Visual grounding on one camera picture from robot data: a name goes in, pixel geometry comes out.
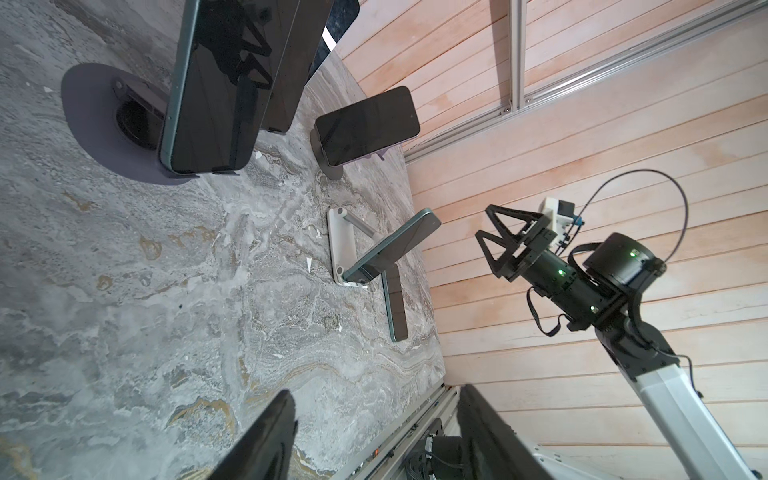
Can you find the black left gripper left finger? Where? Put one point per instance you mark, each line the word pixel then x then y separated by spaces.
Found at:
pixel 264 451

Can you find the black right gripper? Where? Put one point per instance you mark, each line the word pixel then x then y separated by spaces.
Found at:
pixel 547 273

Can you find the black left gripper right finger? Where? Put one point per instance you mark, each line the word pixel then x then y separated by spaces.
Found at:
pixel 490 448

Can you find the white folding stand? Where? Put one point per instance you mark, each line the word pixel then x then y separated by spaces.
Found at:
pixel 342 226

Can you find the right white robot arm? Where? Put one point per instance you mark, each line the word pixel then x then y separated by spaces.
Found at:
pixel 605 293

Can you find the dark round stand pink phone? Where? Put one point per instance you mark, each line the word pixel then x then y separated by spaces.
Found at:
pixel 328 153

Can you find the pink-edged phone on stand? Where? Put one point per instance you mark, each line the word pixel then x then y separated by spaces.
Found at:
pixel 374 124

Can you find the white-edged phone on stand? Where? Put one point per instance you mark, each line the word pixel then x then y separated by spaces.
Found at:
pixel 342 15

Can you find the blue-edged phone on stand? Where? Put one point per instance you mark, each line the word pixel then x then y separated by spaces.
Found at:
pixel 303 42

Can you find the green-edged phone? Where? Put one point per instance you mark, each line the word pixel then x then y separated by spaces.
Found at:
pixel 227 63

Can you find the dark round stand front left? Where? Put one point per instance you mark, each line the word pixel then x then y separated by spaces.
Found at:
pixel 118 118

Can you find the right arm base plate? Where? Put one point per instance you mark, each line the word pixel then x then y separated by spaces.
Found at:
pixel 435 456

